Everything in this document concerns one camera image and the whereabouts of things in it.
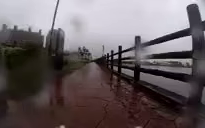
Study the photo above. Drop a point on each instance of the dark wooden fence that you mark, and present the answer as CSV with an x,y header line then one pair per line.
x,y
137,56

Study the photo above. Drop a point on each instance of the wide grey building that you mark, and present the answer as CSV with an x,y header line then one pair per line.
x,y
19,36

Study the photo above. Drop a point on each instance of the grass strip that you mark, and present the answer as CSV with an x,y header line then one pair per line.
x,y
73,65

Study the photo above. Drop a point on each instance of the green bushes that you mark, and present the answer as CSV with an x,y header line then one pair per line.
x,y
20,63

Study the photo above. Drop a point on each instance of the tall pole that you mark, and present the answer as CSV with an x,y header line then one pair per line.
x,y
53,30

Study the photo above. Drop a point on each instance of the trees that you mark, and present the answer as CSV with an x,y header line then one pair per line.
x,y
84,53

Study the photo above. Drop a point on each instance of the robot's own part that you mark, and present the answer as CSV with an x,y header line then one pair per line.
x,y
61,126

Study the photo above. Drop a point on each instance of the red paved path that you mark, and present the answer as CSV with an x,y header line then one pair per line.
x,y
86,96

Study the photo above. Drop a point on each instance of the grey water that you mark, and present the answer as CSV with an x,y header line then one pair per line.
x,y
170,83

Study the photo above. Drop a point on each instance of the tall grey building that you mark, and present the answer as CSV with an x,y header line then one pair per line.
x,y
56,41

